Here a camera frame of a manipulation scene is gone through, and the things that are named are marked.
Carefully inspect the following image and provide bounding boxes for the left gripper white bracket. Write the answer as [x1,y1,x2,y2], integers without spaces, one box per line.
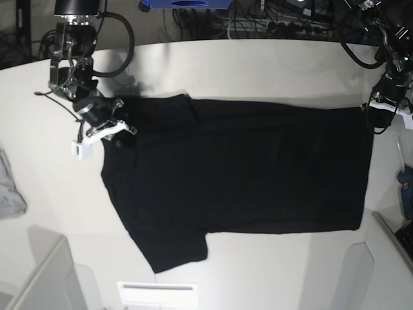
[362,92,412,129]

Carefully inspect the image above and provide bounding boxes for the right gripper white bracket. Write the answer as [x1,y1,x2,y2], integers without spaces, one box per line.
[71,96,138,145]

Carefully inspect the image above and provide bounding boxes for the black T-shirt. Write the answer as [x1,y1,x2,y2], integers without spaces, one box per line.
[101,95,374,273]

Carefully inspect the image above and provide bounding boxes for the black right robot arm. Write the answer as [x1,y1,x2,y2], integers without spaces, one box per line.
[43,1,137,147]

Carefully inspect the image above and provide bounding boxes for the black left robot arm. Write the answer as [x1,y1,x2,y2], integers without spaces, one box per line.
[337,1,412,135]

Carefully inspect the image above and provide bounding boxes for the blue glue gun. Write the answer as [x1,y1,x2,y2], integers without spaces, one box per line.
[392,135,413,225]

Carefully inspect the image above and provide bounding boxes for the grey cloth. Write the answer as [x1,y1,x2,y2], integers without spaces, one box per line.
[1,149,27,220]

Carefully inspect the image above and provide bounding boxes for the black keyboard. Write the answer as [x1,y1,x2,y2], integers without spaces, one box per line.
[396,223,413,259]

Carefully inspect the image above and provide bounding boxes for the blue box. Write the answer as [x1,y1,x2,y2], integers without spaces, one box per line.
[143,0,233,10]

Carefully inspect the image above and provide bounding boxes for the white tray front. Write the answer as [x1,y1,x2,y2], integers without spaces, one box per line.
[117,282,199,308]

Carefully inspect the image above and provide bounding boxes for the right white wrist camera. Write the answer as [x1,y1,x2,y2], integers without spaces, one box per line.
[71,140,93,160]

